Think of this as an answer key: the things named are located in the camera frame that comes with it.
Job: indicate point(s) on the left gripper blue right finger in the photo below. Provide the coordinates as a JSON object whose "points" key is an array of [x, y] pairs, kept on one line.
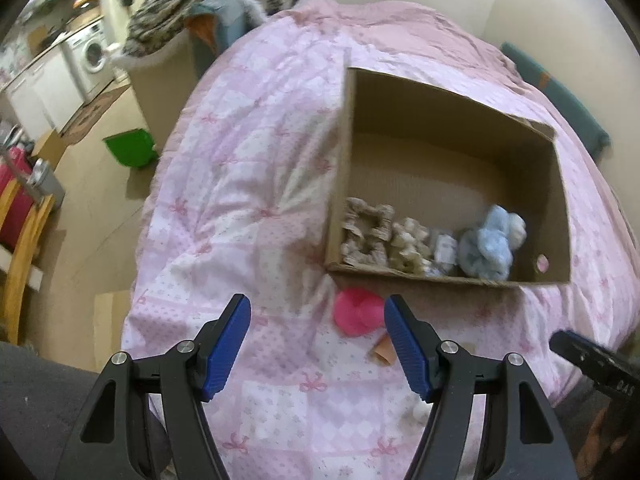
{"points": [[415, 343]]}

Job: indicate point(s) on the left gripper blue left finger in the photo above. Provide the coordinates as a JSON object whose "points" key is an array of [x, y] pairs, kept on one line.
{"points": [[220, 344]]}

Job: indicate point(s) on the beige lace scrunchie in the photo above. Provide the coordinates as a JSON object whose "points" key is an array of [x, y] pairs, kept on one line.
{"points": [[367, 231]]}

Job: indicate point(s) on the tan cylinder roll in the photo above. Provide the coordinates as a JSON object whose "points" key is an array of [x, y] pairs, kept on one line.
{"points": [[384, 351]]}

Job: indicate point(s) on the pink rubber duck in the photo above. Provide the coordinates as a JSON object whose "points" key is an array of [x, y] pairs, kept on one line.
{"points": [[358, 312]]}

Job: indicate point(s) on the cream fluffy scrunchie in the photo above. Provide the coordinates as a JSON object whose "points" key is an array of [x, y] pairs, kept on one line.
{"points": [[409, 251]]}

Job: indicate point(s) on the clear plastic packet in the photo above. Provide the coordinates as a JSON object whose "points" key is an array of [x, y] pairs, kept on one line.
{"points": [[444, 247]]}

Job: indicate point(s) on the light blue fluffy scrunchie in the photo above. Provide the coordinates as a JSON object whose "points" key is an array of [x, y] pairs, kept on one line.
{"points": [[484, 251]]}

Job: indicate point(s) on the pink patterned quilt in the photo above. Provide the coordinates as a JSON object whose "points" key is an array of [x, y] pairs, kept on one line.
{"points": [[239, 203]]}

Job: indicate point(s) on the cardboard box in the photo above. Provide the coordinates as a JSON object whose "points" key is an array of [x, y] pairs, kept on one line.
{"points": [[443, 159]]}

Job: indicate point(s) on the green bin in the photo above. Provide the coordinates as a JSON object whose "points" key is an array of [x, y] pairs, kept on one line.
{"points": [[133, 148]]}

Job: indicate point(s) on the wooden chair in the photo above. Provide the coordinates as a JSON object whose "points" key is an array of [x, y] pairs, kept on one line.
{"points": [[20, 266]]}

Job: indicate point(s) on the teal cushion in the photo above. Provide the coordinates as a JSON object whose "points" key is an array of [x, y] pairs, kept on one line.
{"points": [[593, 136]]}

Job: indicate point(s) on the grey container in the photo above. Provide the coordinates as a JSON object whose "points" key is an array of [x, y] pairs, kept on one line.
{"points": [[46, 183]]}

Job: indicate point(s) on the white washing machine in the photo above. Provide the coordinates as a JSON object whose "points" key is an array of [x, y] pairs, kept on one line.
{"points": [[85, 53]]}

